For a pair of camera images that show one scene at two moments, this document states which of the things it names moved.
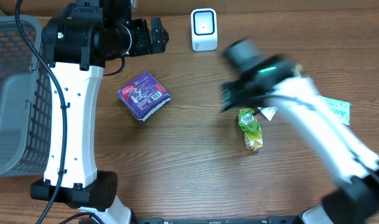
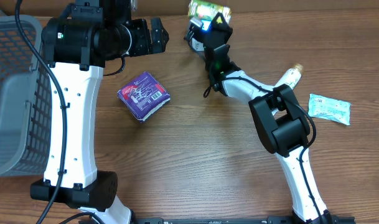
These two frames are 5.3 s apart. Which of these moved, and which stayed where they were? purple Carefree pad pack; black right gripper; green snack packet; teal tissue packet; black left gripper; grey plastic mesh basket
Moved: green snack packet; black right gripper
Stayed: purple Carefree pad pack; teal tissue packet; grey plastic mesh basket; black left gripper
